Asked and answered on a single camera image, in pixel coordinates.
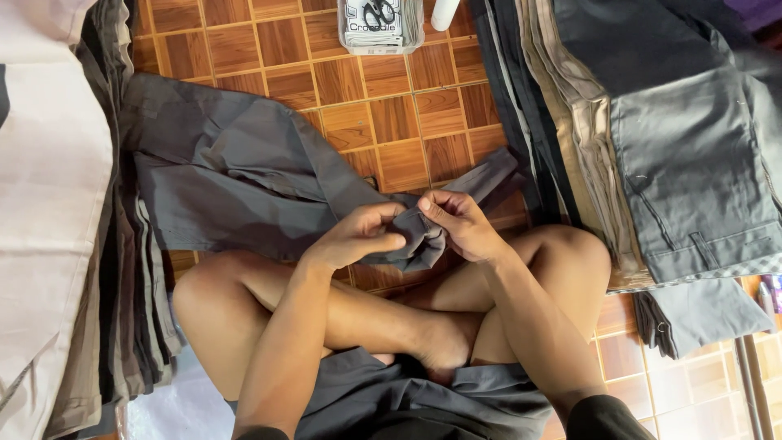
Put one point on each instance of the clear plastic box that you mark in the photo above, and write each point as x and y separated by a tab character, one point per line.
415	36

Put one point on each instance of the stack of white labels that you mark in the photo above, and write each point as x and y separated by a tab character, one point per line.
366	33

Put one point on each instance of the person's right leg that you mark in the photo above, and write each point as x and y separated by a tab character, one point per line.
568	256

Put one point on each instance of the person's left leg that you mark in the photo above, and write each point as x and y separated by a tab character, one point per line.
214	305

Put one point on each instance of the stack of folded light trousers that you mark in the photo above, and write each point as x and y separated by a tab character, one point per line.
55	201

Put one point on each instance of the purple cloth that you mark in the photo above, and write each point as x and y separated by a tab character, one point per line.
754	11

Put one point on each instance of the person's leg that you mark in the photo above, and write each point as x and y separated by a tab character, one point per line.
214	305
568	256

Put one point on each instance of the black scissors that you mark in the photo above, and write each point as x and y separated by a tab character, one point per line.
380	12

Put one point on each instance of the colourful small bottles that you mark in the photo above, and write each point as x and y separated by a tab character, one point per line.
771	293

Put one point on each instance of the clear plastic sheet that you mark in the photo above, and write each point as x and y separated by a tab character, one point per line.
174	403

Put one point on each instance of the person's left hand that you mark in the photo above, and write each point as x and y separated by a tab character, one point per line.
348	241

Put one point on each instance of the person's grey shorts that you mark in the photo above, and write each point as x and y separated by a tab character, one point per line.
379	397

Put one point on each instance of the dark grey trousers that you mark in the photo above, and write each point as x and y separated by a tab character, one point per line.
244	177

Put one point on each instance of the metal pole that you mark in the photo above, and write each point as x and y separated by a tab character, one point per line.
752	391

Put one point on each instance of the white cylindrical bottle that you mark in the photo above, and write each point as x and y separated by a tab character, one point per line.
445	13

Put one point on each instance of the stack of folded grey trousers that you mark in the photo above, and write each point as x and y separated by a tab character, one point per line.
660	134

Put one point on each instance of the person's right hand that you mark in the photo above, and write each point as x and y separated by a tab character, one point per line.
467	229

